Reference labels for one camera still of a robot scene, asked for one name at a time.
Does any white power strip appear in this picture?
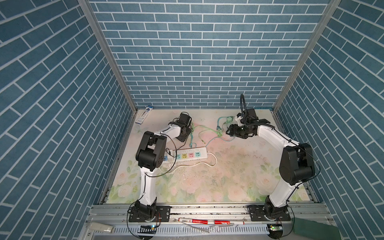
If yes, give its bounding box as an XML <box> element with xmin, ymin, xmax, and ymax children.
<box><xmin>164</xmin><ymin>147</ymin><xmax>208</xmax><ymax>163</ymax></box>

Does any beige remote box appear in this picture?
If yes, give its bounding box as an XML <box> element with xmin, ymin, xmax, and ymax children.
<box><xmin>89</xmin><ymin>222</ymin><xmax>115</xmax><ymax>234</ymax></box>

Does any green usb hub cable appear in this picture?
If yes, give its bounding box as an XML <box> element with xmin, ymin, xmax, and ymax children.
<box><xmin>216</xmin><ymin>115</ymin><xmax>236</xmax><ymax>133</ymax></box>

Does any teal usb cable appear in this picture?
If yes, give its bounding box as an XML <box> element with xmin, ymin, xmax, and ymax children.
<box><xmin>187</xmin><ymin>131</ymin><xmax>236</xmax><ymax>149</ymax></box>

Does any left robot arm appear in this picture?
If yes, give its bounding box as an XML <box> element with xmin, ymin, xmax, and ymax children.
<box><xmin>130</xmin><ymin>112</ymin><xmax>192</xmax><ymax>222</ymax></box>

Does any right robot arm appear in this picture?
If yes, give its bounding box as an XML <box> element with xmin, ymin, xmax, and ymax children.
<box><xmin>226</xmin><ymin>109</ymin><xmax>316</xmax><ymax>221</ymax></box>

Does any blue white small box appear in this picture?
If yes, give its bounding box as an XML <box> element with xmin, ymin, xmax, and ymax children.
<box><xmin>135</xmin><ymin>106</ymin><xmax>153</xmax><ymax>125</ymax></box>

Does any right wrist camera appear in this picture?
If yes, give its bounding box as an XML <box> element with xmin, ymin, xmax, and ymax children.
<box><xmin>235</xmin><ymin>113</ymin><xmax>245</xmax><ymax>127</ymax></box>

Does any light green usb cable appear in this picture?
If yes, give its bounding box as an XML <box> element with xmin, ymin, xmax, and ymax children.
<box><xmin>188</xmin><ymin>124</ymin><xmax>224</xmax><ymax>145</ymax></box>

